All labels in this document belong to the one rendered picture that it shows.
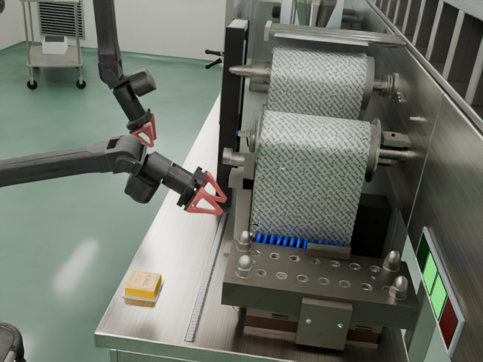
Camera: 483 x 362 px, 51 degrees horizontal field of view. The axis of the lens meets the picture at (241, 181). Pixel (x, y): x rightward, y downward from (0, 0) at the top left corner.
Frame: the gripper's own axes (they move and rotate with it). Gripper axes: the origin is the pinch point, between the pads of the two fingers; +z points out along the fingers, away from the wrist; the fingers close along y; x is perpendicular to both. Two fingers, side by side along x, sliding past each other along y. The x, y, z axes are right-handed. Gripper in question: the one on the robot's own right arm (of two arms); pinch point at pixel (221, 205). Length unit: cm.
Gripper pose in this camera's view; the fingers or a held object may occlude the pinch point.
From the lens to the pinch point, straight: 118.2
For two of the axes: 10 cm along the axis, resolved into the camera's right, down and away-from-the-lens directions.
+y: -1.3, 4.6, -8.8
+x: 5.2, -7.2, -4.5
